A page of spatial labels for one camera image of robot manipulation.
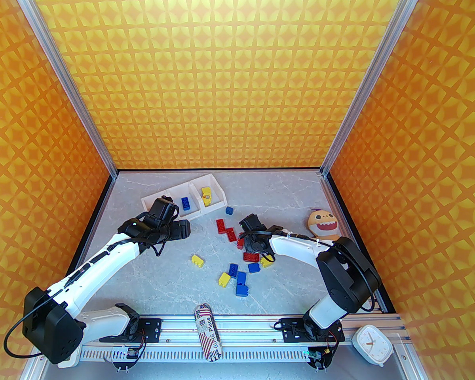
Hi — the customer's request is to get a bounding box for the aluminium corner post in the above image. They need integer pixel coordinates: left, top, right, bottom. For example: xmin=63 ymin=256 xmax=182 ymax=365
xmin=4 ymin=0 xmax=118 ymax=178
xmin=320 ymin=0 xmax=420 ymax=177

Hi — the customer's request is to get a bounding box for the aluminium front rail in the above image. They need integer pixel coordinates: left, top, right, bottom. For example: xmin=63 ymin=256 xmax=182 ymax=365
xmin=79 ymin=313 xmax=410 ymax=347

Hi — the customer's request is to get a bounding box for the rolled printed striped pouch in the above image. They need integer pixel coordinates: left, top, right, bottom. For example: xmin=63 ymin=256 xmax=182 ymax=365
xmin=194 ymin=303 xmax=223 ymax=362

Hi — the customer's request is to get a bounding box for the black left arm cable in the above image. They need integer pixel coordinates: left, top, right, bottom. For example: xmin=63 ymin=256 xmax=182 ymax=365
xmin=4 ymin=311 xmax=44 ymax=359

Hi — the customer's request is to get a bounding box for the white slotted cable duct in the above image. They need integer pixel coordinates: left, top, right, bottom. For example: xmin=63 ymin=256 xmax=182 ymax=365
xmin=79 ymin=345 xmax=414 ymax=365

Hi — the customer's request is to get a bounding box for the aluminium side rail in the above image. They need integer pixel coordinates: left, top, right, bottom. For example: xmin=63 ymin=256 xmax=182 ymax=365
xmin=370 ymin=295 xmax=389 ymax=314

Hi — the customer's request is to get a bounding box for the orange shark plush toy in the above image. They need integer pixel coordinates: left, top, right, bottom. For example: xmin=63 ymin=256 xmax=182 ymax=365
xmin=308 ymin=209 xmax=343 ymax=241

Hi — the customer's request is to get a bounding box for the small circuit board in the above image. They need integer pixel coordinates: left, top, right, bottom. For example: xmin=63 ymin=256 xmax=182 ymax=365
xmin=119 ymin=347 xmax=141 ymax=371
xmin=307 ymin=348 xmax=333 ymax=371

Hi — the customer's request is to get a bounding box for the white analog clock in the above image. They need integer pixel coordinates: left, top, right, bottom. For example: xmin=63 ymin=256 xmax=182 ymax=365
xmin=352 ymin=325 xmax=395 ymax=368

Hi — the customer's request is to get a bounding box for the black table edge strip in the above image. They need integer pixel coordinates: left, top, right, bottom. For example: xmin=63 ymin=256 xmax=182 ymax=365
xmin=65 ymin=175 xmax=117 ymax=276
xmin=325 ymin=172 xmax=397 ymax=314

